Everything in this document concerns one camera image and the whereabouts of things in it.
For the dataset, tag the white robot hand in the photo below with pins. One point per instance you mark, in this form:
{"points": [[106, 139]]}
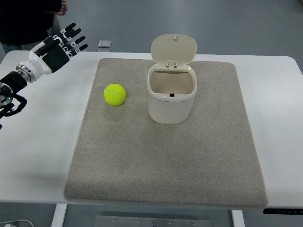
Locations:
{"points": [[47, 58]]}

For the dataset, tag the yellow tennis ball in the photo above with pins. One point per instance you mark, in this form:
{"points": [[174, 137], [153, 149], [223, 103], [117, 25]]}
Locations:
{"points": [[114, 94]]}

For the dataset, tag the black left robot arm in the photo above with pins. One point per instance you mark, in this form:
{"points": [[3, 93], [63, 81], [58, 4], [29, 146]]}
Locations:
{"points": [[11, 103]]}

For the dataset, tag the small silver floor plate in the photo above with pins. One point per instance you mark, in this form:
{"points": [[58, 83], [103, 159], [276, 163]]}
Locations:
{"points": [[104, 44]]}

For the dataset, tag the person in dark clothes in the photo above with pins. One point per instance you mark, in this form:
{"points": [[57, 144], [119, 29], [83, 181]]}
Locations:
{"points": [[26, 23]]}

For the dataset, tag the beige lidded plastic bin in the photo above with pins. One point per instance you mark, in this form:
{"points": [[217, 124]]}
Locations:
{"points": [[171, 82]]}

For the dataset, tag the beige fabric mat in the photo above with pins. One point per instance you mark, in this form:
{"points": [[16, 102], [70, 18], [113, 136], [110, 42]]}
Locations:
{"points": [[208, 160]]}

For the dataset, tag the white left table leg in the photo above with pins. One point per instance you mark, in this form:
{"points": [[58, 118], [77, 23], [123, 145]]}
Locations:
{"points": [[59, 215]]}

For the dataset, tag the white table leg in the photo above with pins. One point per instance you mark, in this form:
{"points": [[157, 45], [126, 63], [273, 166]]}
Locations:
{"points": [[59, 215], [237, 218]]}

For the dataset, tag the white device on floor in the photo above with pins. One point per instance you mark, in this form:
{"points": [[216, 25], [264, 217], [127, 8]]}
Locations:
{"points": [[17, 223]]}

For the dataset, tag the white right table leg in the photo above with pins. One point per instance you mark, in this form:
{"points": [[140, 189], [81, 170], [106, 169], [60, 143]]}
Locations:
{"points": [[237, 218]]}

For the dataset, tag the black table control panel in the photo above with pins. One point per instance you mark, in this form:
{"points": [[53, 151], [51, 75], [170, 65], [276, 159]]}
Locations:
{"points": [[282, 211]]}

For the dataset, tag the grey metal base plate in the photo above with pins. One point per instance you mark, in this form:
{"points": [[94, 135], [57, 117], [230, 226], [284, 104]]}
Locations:
{"points": [[119, 221]]}

